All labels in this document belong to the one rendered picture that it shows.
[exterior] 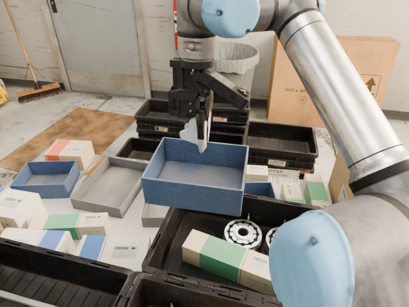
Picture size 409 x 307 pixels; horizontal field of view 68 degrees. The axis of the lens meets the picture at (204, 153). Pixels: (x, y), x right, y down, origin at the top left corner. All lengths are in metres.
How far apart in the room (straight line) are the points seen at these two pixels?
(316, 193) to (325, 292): 0.87
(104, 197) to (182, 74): 0.73
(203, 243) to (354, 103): 0.50
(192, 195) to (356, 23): 2.80
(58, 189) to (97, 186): 0.14
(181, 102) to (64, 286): 0.52
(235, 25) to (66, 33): 3.39
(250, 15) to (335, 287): 0.37
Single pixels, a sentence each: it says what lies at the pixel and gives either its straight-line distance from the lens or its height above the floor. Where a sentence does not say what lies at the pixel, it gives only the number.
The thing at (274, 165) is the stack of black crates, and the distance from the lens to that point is 1.73.
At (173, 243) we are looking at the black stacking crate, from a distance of 0.88.
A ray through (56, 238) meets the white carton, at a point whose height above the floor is 0.79.
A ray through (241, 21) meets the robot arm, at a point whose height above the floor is 1.41.
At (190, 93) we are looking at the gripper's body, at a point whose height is 1.26.
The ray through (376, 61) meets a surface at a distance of 3.19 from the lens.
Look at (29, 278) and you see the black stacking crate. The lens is 0.92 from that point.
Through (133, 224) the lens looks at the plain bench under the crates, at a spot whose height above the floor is 0.70.
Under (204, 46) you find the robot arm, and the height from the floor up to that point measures 1.35.
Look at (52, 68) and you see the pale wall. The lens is 4.12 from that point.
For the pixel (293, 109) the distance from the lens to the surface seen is 3.13.
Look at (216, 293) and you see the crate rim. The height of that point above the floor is 0.93.
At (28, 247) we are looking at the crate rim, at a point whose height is 0.93.
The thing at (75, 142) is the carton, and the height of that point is 0.77.
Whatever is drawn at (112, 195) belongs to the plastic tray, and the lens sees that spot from 1.24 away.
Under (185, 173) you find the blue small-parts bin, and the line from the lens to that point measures 0.71.
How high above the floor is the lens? 1.51
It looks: 35 degrees down
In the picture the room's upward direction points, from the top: straight up
